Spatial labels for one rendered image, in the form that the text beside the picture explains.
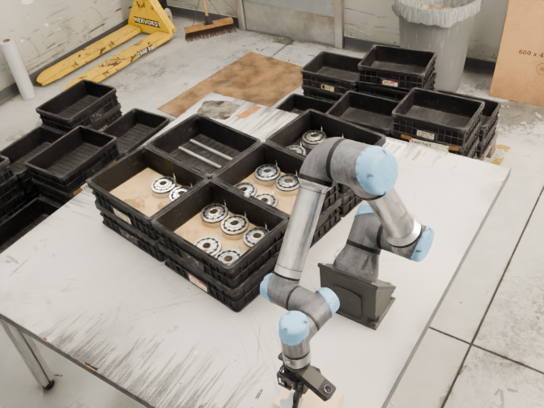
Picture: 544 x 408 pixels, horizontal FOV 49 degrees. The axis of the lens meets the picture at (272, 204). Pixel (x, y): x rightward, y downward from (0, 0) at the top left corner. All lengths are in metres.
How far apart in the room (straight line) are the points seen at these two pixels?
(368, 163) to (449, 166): 1.20
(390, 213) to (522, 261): 1.69
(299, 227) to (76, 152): 2.08
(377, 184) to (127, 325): 1.05
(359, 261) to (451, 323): 1.12
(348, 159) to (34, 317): 1.31
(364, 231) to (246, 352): 0.54
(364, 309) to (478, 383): 0.95
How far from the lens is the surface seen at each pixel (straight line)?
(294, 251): 1.58
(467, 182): 2.56
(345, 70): 4.05
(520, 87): 4.51
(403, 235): 1.77
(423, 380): 2.73
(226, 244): 2.10
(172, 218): 2.17
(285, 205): 2.23
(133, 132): 3.71
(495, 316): 2.99
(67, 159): 3.42
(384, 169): 1.49
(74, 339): 2.15
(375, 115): 3.56
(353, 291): 1.90
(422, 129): 3.17
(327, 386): 1.63
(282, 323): 1.49
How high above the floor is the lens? 2.26
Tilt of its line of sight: 40 degrees down
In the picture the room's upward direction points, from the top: 7 degrees counter-clockwise
